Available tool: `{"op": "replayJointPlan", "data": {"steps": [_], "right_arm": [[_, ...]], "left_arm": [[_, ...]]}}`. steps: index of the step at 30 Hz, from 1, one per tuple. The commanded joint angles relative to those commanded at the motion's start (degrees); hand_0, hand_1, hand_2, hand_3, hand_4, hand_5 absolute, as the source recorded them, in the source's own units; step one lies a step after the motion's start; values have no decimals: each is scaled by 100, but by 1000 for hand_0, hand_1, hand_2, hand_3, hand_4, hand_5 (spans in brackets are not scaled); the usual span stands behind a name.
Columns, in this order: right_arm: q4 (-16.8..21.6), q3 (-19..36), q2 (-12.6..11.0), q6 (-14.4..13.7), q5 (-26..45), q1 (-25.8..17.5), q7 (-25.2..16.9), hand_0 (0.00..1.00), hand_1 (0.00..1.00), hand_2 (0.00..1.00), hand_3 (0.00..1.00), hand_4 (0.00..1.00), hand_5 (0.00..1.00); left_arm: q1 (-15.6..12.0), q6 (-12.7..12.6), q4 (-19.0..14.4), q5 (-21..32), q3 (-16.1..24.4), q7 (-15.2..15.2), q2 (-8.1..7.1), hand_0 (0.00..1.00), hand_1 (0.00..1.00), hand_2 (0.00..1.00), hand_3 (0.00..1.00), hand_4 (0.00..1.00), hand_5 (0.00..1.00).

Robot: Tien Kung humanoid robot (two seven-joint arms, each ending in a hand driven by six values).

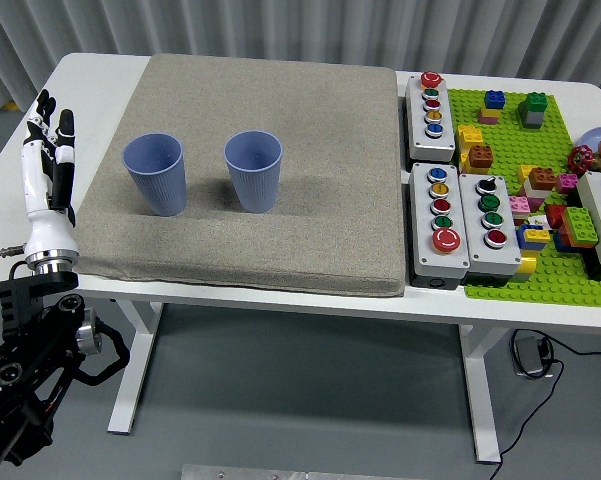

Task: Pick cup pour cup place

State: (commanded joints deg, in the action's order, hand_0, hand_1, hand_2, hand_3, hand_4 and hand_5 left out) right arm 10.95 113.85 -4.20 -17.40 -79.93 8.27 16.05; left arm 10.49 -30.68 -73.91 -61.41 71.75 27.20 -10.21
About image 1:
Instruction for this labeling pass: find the brown white yellow brick stack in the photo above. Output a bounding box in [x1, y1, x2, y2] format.
[516, 164, 557, 201]

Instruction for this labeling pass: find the red toy brick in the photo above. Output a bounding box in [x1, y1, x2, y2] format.
[544, 203, 567, 232]

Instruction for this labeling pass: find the five-button control box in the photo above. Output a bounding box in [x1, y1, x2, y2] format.
[404, 71, 457, 164]
[408, 162, 471, 290]

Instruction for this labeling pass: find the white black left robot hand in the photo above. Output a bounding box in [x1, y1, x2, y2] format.
[20, 88, 80, 261]

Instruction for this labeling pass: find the yellow toy brick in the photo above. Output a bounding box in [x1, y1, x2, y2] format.
[515, 249, 539, 282]

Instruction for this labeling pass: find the grey pleated curtain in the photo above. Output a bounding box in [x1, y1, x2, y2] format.
[0, 0, 601, 109]

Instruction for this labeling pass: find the black power cable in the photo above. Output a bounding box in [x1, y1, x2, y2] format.
[488, 329, 601, 480]

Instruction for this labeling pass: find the grey power adapter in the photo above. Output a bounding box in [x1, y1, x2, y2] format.
[510, 335, 552, 380]

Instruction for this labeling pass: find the four-button box with switch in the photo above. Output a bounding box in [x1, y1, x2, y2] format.
[458, 172, 524, 287]

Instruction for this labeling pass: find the brown toy brick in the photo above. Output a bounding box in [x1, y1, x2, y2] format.
[466, 144, 495, 170]

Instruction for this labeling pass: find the green orange brick stack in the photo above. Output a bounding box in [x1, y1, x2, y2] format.
[552, 206, 601, 254]

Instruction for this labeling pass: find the blue yellow pink brick stack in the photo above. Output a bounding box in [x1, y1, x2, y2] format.
[477, 89, 508, 126]

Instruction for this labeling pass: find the green toy brick baseplate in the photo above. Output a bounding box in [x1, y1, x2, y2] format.
[447, 87, 601, 307]

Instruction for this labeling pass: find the grey-brown fabric mat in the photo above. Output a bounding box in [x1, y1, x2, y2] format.
[72, 52, 407, 299]

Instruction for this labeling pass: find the grey button control box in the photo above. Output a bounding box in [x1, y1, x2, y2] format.
[574, 171, 601, 282]

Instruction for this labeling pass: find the green grey brick stack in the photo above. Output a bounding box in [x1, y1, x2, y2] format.
[516, 92, 549, 130]

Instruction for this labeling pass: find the white table leg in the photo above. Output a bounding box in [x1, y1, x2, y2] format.
[107, 299, 164, 435]
[457, 323, 501, 464]

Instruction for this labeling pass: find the pink toy brick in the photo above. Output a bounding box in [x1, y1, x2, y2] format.
[554, 172, 580, 196]

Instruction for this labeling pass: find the red valve handwheel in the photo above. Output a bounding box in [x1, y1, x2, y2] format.
[566, 144, 595, 175]

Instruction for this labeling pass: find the light blue plate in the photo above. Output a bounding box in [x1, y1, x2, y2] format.
[577, 126, 601, 151]

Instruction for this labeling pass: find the blue ribbed plastic cup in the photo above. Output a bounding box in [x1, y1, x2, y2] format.
[223, 130, 284, 215]
[121, 132, 187, 217]

